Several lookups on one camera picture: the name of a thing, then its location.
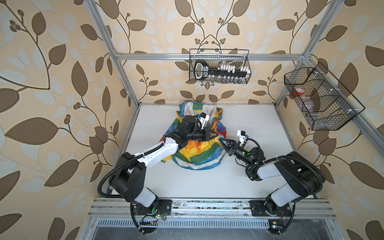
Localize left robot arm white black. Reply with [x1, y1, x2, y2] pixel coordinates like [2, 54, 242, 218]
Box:
[97, 113, 219, 212]

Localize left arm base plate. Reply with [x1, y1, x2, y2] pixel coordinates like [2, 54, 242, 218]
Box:
[131, 199, 173, 216]

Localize left base cable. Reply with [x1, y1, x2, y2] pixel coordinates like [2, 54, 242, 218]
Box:
[128, 202, 164, 235]

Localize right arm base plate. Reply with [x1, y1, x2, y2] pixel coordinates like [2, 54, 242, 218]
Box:
[249, 200, 292, 217]

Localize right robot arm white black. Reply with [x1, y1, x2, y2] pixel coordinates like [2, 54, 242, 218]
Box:
[219, 138, 326, 216]

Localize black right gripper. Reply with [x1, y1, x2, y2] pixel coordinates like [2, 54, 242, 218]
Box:
[220, 138, 253, 168]

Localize black wire basket back wall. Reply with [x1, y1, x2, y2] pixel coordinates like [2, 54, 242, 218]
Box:
[189, 48, 252, 85]

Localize red lidded clear container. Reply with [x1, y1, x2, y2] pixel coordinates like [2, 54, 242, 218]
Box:
[292, 88, 305, 97]

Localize right base cable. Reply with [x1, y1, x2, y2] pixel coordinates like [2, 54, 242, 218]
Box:
[267, 203, 298, 235]

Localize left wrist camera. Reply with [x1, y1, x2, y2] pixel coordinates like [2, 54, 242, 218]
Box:
[197, 113, 212, 129]

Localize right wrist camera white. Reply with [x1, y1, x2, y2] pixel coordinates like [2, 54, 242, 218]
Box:
[236, 130, 248, 145]

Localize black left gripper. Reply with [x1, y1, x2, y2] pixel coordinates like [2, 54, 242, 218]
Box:
[185, 126, 219, 141]

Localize black white tool in basket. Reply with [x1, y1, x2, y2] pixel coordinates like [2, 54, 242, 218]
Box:
[192, 60, 252, 81]

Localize rainbow coloured jacket white lining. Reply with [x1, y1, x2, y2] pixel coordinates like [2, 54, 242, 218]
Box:
[162, 101, 227, 170]

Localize base cable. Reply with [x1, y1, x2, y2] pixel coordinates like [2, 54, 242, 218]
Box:
[267, 203, 298, 235]
[128, 202, 164, 235]

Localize black wire basket right wall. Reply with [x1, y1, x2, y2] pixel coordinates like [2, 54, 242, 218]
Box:
[284, 63, 366, 131]

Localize aluminium frame rails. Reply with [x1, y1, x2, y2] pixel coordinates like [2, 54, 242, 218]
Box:
[80, 0, 384, 240]

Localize black wire basket wall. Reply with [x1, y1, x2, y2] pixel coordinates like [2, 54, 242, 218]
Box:
[284, 63, 366, 131]
[189, 48, 252, 85]

